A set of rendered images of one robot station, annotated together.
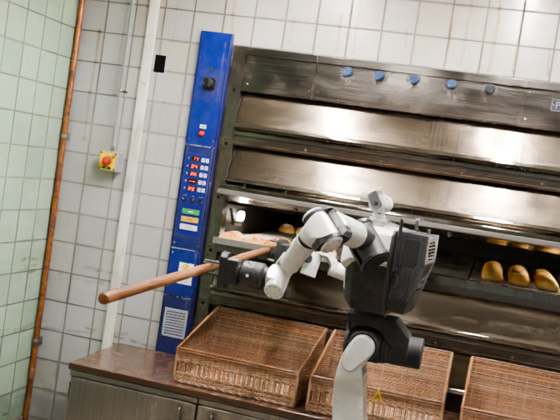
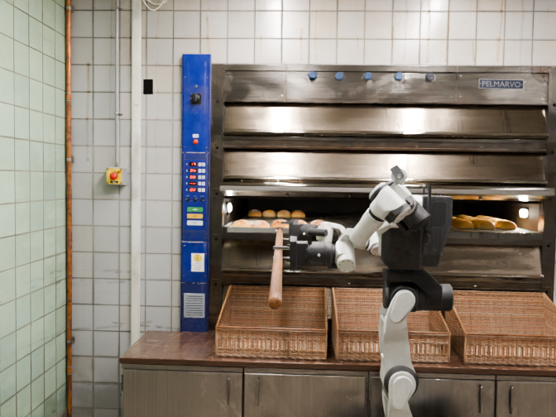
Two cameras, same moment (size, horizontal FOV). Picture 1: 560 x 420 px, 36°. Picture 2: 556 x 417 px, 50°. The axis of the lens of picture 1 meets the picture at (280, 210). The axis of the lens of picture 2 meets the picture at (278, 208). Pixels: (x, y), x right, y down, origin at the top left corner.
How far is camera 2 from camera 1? 100 cm
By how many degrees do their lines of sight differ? 11
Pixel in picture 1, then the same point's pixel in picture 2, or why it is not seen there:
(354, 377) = (401, 327)
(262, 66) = (238, 79)
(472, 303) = not seen: hidden behind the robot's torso
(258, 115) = (242, 120)
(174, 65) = (161, 86)
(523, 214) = (469, 172)
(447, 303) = not seen: hidden behind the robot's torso
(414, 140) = (376, 125)
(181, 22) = (162, 49)
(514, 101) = (449, 83)
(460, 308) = not seen: hidden behind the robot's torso
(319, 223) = (390, 197)
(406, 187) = (373, 164)
